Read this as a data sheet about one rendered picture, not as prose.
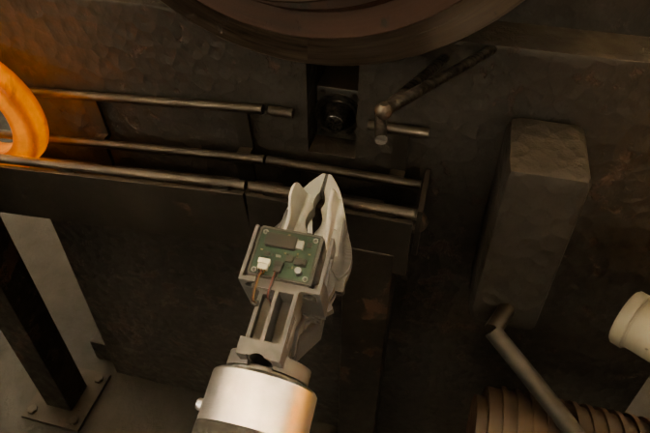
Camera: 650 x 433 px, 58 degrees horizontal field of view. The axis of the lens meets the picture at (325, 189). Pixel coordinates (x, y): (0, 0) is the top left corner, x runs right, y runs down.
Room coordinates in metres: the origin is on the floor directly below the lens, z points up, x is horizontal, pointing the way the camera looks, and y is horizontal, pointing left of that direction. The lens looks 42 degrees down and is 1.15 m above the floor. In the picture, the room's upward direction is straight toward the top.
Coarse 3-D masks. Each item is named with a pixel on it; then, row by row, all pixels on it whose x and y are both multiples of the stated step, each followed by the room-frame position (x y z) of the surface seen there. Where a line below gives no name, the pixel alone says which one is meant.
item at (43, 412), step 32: (0, 224) 0.65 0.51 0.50; (0, 256) 0.63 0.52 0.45; (352, 256) 0.46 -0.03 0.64; (384, 256) 0.45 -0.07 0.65; (0, 288) 0.60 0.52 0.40; (32, 288) 0.65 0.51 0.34; (352, 288) 0.46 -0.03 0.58; (384, 288) 0.45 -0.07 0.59; (0, 320) 0.61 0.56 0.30; (32, 320) 0.62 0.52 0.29; (352, 320) 0.46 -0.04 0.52; (384, 320) 0.45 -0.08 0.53; (32, 352) 0.61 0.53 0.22; (64, 352) 0.65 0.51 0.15; (352, 352) 0.46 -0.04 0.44; (384, 352) 0.47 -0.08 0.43; (64, 384) 0.62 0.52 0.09; (96, 384) 0.66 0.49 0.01; (352, 384) 0.46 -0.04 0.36; (32, 416) 0.59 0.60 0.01; (64, 416) 0.59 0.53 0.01; (352, 416) 0.46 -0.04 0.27
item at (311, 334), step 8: (312, 328) 0.33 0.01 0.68; (320, 328) 0.35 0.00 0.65; (304, 336) 0.31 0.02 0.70; (312, 336) 0.33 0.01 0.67; (320, 336) 0.35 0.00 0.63; (304, 344) 0.31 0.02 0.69; (312, 344) 0.33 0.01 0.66; (296, 352) 0.29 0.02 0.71; (304, 352) 0.30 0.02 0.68; (296, 360) 0.29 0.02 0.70
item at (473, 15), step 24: (168, 0) 0.51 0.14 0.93; (192, 0) 0.51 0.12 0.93; (480, 0) 0.45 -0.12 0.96; (504, 0) 0.44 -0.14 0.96; (216, 24) 0.50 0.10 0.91; (240, 24) 0.50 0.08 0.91; (432, 24) 0.45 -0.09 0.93; (456, 24) 0.45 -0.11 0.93; (480, 24) 0.45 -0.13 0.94; (264, 48) 0.49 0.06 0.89; (288, 48) 0.49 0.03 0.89; (312, 48) 0.48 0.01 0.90; (336, 48) 0.48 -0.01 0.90; (360, 48) 0.47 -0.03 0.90; (384, 48) 0.46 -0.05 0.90; (408, 48) 0.46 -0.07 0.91; (432, 48) 0.45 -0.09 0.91
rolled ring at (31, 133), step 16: (0, 64) 0.63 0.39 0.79; (0, 80) 0.61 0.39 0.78; (16, 80) 0.63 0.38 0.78; (0, 96) 0.60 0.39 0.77; (16, 96) 0.61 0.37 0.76; (32, 96) 0.63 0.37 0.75; (16, 112) 0.60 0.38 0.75; (32, 112) 0.61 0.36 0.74; (16, 128) 0.60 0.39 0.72; (32, 128) 0.60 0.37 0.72; (0, 144) 0.65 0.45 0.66; (16, 144) 0.61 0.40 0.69; (32, 144) 0.60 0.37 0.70
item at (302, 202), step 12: (312, 180) 0.46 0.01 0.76; (324, 180) 0.46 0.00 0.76; (300, 192) 0.42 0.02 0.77; (312, 192) 0.44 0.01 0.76; (288, 204) 0.40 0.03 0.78; (300, 204) 0.42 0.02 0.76; (312, 204) 0.43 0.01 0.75; (288, 216) 0.40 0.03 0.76; (300, 216) 0.42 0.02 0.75; (312, 216) 0.43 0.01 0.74; (288, 228) 0.39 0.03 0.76; (300, 228) 0.40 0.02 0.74
